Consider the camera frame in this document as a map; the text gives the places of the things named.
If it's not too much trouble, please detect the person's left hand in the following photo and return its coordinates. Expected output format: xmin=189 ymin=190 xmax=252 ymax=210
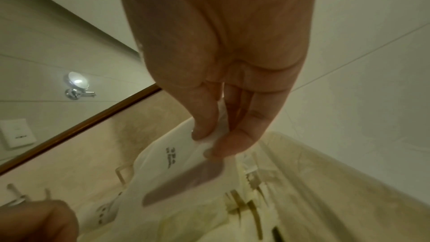
xmin=0 ymin=199 xmax=80 ymax=242

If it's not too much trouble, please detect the person's right hand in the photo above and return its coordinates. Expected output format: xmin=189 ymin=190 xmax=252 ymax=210
xmin=112 ymin=0 xmax=318 ymax=158

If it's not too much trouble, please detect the white plastic bag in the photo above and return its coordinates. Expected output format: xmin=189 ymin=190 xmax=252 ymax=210
xmin=112 ymin=100 xmax=249 ymax=242

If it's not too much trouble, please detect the chrome tap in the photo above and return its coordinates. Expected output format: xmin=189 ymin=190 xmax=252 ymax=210
xmin=6 ymin=182 xmax=31 ymax=207

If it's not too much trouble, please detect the cream bag with brown print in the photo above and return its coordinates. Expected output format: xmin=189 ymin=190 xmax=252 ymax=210
xmin=161 ymin=156 xmax=300 ymax=242

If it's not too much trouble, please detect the white wall switch plate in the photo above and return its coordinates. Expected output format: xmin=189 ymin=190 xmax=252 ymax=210
xmin=0 ymin=118 xmax=37 ymax=149

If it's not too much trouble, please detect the brown wooden frame strip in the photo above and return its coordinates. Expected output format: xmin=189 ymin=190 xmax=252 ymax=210
xmin=0 ymin=83 xmax=163 ymax=177

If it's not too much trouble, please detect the round chrome wall fixture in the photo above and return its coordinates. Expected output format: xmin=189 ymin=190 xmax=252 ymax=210
xmin=64 ymin=71 xmax=97 ymax=101

